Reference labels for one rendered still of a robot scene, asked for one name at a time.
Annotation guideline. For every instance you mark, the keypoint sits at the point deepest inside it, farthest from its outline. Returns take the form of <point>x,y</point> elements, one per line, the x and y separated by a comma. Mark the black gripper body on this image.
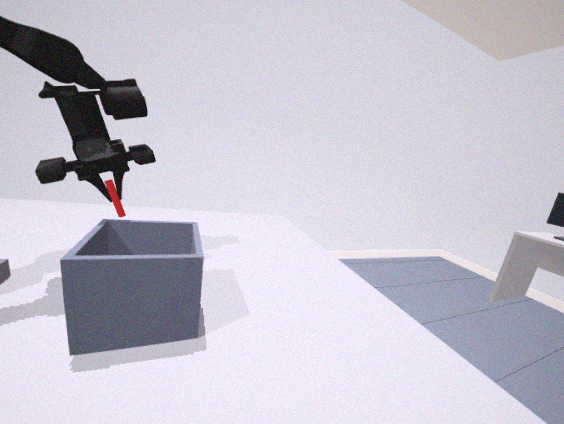
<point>55,169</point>

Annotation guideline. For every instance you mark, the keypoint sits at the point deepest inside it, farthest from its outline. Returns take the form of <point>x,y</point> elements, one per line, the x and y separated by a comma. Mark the red peg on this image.
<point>115,198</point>

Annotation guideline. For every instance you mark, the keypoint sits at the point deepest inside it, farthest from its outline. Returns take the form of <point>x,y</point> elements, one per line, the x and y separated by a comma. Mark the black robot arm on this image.
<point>62,61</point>

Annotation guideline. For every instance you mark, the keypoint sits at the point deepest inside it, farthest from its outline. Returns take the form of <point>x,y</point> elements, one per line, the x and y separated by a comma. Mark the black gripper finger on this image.
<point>98,183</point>
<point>118,178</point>

